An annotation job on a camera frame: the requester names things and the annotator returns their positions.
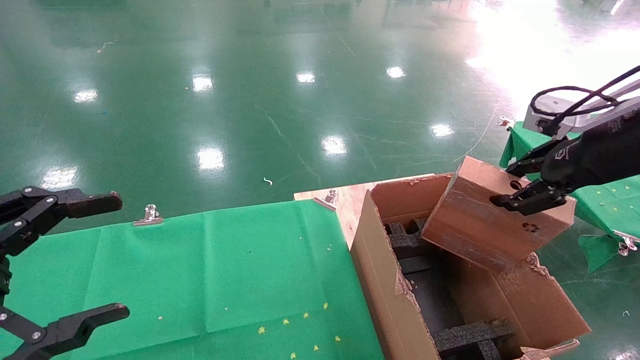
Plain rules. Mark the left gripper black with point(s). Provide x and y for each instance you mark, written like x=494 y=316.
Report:
x=4 y=277

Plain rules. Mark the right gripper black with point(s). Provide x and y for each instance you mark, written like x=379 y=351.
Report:
x=600 y=155

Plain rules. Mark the small cardboard box with hole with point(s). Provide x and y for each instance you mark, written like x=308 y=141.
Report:
x=475 y=225

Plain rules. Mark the large open cardboard carton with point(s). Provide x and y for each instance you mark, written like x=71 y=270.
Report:
x=380 y=280

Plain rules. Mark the metal binder clip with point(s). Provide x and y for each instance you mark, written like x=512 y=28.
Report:
x=148 y=217
x=325 y=204
x=625 y=245
x=506 y=122

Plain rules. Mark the wrinkled green table cloth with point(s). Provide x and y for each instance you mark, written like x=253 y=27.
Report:
x=610 y=205

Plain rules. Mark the dark grey flat panel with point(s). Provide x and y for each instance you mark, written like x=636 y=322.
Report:
x=435 y=295

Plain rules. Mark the large green table cloth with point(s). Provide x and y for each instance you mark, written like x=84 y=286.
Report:
x=200 y=260

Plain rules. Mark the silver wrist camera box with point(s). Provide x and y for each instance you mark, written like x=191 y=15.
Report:
x=560 y=105

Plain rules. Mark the silver camera mounting bracket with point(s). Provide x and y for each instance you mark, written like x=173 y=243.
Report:
x=612 y=111

